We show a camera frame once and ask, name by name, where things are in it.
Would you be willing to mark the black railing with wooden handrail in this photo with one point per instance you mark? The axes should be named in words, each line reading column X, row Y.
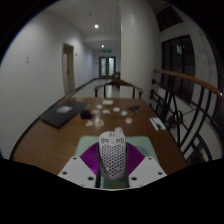
column 186, row 78

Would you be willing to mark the wooden side door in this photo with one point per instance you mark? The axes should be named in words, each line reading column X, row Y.
column 69, row 68

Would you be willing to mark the dark framed window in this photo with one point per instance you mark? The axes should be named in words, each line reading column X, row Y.
column 178, row 66

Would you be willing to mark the green printed mouse pad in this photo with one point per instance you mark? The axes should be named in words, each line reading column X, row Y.
column 88, row 143

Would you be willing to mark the green exit sign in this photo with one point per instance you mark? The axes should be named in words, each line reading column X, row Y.
column 107, row 51

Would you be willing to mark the wooden armchair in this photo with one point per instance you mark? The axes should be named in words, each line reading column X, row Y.
column 118, row 83

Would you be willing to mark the white rectangular card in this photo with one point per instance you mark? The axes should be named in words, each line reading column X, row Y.
column 107, row 102

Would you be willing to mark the white flat rectangular object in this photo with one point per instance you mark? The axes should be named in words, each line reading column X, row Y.
column 157, row 123

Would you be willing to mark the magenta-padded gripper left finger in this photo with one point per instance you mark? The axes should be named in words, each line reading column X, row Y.
column 78, row 171

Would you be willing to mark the small pale paper tag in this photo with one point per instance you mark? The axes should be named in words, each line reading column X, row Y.
column 99, row 123
column 89, row 123
column 116, row 109
column 106, row 111
column 96, row 112
column 128, row 120
column 99, row 106
column 124, row 113

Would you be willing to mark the small black box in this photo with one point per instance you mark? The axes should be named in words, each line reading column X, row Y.
column 85, row 115

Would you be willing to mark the white perforated computer mouse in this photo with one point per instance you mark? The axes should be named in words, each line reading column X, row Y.
column 112, row 155

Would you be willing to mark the glass double door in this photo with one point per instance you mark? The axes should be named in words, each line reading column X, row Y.
column 107, row 67

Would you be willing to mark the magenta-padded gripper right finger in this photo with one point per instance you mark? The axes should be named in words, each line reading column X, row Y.
column 146, row 170

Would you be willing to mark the dark grey closed laptop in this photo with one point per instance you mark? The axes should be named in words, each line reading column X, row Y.
column 63, row 113

